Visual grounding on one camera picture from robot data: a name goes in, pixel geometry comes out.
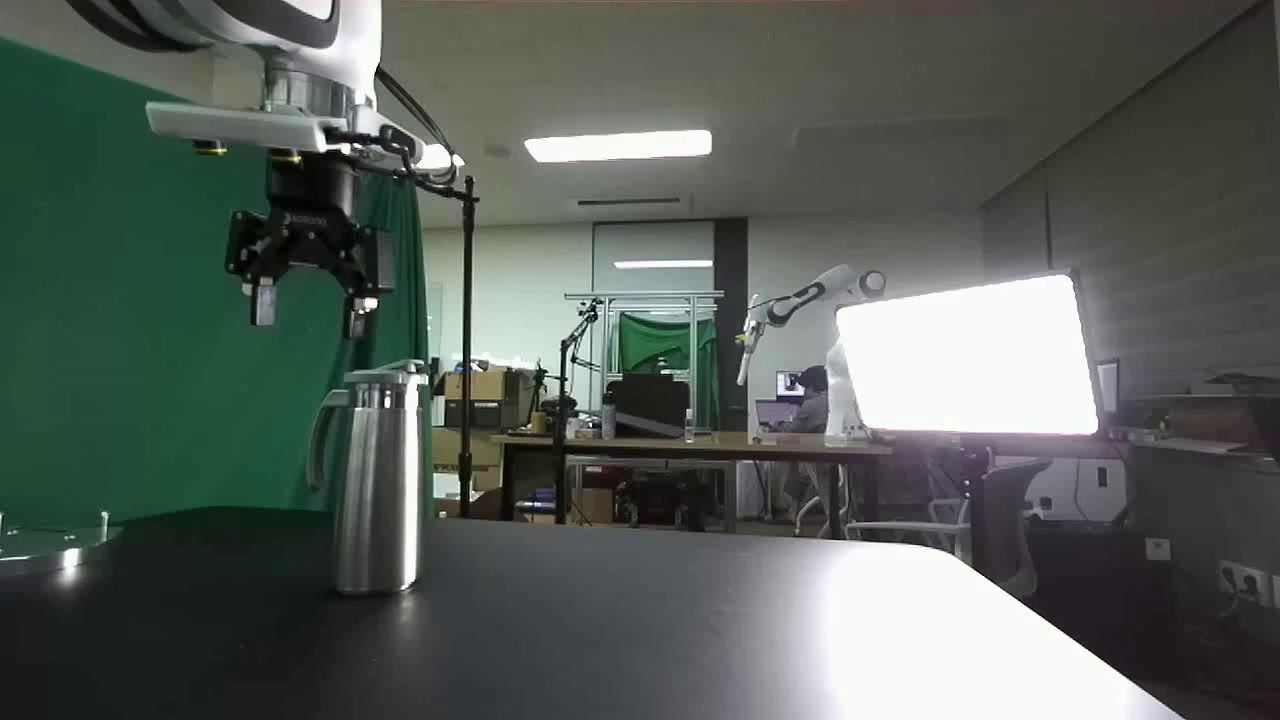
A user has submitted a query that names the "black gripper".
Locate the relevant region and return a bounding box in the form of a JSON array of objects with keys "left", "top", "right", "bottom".
[{"left": 219, "top": 148, "right": 395, "bottom": 342}]

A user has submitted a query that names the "thermos flask hinged lid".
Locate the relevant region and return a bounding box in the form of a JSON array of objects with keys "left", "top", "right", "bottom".
[{"left": 342, "top": 356, "right": 437, "bottom": 390}]

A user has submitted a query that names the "stainless steel thermos flask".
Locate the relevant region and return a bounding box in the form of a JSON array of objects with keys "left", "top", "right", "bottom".
[{"left": 304, "top": 356, "right": 442, "bottom": 601}]

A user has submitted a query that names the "black backdrop stand pole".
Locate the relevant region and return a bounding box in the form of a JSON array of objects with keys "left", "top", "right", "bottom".
[{"left": 422, "top": 167, "right": 486, "bottom": 520}]

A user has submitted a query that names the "cardboard box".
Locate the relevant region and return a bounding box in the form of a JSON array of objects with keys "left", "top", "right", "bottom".
[{"left": 430, "top": 365, "right": 550, "bottom": 436}]

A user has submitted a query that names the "green backdrop cloth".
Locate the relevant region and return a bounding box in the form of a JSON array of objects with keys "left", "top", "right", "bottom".
[{"left": 0, "top": 30, "right": 442, "bottom": 532}]

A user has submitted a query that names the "small green background screen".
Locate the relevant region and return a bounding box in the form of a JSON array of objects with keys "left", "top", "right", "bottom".
[{"left": 613, "top": 308, "right": 702, "bottom": 374}]

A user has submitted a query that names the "rectangular ceiling light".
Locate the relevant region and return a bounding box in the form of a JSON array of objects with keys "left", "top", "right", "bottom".
[{"left": 520, "top": 124, "right": 715, "bottom": 167}]

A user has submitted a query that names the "distant ceiling light strip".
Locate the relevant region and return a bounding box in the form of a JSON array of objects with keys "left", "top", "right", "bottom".
[{"left": 609, "top": 256, "right": 720, "bottom": 275}]

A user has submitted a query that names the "aluminium mounting plate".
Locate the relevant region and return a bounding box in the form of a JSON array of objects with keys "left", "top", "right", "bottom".
[{"left": 0, "top": 509, "right": 126, "bottom": 573}]

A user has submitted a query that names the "wooden background table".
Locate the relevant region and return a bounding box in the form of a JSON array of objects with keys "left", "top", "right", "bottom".
[{"left": 496, "top": 427, "right": 899, "bottom": 541}]

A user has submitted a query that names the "background computer monitor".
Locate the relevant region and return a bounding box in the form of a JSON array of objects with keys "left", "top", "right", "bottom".
[{"left": 770, "top": 366, "right": 833, "bottom": 436}]

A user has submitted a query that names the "bright LED light panel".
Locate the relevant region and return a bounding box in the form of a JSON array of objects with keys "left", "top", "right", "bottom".
[{"left": 833, "top": 271, "right": 1109, "bottom": 441}]

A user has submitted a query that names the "grey wrist camera mount plate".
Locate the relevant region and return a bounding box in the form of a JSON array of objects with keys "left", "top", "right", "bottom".
[{"left": 142, "top": 95, "right": 467, "bottom": 180}]

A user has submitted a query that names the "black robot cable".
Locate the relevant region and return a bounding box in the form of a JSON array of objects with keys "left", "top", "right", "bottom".
[{"left": 371, "top": 65, "right": 471, "bottom": 193}]

